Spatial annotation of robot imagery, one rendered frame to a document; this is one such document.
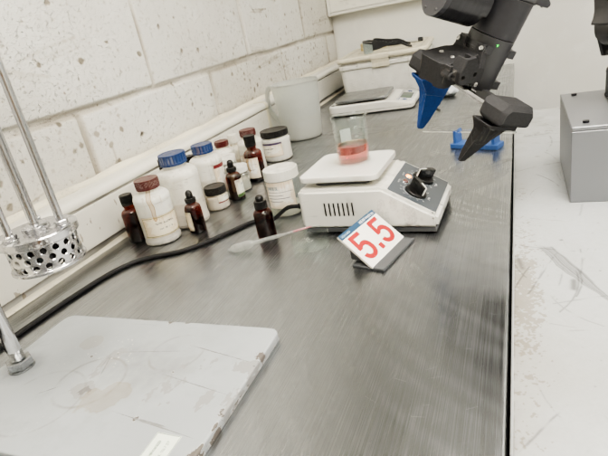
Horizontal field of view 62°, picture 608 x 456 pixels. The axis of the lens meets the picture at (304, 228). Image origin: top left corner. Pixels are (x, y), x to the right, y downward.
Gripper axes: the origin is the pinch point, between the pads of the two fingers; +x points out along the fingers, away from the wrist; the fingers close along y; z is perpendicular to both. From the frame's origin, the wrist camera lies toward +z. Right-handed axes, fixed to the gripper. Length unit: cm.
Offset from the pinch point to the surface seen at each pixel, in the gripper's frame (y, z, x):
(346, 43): -128, -76, 27
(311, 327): 17.0, 26.8, 16.6
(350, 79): -92, -55, 29
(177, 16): -70, 15, 11
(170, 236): -18.6, 29.2, 32.2
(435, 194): 3.8, 0.5, 9.6
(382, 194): 2.3, 9.1, 10.3
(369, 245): 8.1, 13.8, 14.0
